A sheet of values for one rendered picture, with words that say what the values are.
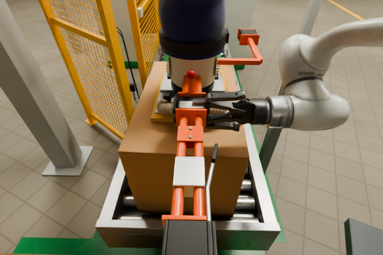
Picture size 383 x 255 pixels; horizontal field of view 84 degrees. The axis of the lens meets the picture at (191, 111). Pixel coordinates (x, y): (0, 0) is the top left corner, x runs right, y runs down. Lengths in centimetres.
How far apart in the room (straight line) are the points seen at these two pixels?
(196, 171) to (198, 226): 11
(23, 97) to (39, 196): 76
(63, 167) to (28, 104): 64
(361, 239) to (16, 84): 170
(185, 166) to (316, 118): 36
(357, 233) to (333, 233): 89
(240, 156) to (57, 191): 154
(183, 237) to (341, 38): 52
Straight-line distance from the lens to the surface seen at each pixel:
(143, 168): 74
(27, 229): 189
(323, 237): 176
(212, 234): 38
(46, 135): 180
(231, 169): 71
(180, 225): 38
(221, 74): 99
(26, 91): 157
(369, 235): 93
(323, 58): 66
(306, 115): 61
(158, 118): 75
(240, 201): 105
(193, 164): 45
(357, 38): 58
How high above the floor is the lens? 146
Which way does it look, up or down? 40 degrees down
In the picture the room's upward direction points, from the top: straight up
